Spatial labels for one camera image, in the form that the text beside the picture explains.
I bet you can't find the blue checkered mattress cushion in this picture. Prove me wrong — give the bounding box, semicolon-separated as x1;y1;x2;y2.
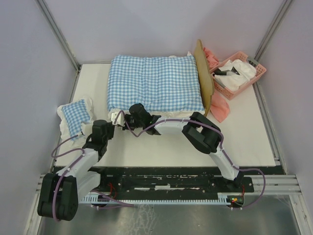
107;54;205;117

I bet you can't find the wooden pet bed frame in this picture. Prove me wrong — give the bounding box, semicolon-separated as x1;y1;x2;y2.
193;39;215;116

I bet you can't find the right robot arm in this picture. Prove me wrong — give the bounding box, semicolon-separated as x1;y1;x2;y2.
120;103;243;191

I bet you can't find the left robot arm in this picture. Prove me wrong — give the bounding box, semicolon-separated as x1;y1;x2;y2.
37;120;114;221

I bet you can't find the small blue checkered pillow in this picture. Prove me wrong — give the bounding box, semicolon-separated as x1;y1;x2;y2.
57;96;95;148

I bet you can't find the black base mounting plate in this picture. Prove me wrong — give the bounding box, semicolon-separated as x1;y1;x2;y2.
92;167;254;200

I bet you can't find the pink crumpled cloth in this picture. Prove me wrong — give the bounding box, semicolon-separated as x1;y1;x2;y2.
203;47;230;123

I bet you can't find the black white object in basket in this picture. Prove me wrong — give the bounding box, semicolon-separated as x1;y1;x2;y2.
213;67;240;76

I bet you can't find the pink plastic basket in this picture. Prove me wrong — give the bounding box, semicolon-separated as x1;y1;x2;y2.
210;51;267;100

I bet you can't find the white cloth in basket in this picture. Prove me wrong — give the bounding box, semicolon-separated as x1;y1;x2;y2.
214;59;256;92

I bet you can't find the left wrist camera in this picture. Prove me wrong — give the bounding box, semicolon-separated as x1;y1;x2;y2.
81;122;93;136

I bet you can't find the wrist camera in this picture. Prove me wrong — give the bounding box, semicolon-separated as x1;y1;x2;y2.
81;122;93;136
111;110;125;127

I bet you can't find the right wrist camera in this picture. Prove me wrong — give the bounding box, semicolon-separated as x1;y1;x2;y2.
111;110;125;127

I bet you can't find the white slotted cable duct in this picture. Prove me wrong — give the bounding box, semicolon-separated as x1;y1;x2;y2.
79;192;244;206

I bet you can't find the left aluminium corner post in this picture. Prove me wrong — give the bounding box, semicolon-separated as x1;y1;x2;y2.
35;0;81;71

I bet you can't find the aluminium corner post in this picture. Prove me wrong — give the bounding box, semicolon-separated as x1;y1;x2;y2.
35;0;81;71
254;0;294;62

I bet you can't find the right aluminium corner post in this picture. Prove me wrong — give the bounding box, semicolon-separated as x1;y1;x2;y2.
254;0;294;62

